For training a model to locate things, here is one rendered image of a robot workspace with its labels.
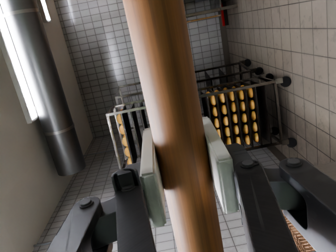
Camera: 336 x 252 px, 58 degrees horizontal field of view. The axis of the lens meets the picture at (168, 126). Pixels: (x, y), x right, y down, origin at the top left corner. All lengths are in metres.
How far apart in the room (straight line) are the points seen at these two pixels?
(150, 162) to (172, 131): 0.02
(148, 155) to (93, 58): 5.11
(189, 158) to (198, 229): 0.05
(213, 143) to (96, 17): 5.09
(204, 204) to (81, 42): 5.13
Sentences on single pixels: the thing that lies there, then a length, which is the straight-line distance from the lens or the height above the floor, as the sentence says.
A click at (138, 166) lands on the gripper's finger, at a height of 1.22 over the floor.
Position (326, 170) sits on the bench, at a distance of 2.27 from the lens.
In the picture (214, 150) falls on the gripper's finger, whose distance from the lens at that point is 0.15.
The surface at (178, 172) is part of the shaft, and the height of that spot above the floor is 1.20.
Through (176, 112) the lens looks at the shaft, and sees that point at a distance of 0.16.
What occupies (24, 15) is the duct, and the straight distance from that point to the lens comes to 3.28.
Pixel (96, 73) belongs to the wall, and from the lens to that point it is 5.28.
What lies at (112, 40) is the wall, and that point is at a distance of 5.19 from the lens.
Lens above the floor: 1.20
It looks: 1 degrees up
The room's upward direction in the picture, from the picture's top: 101 degrees counter-clockwise
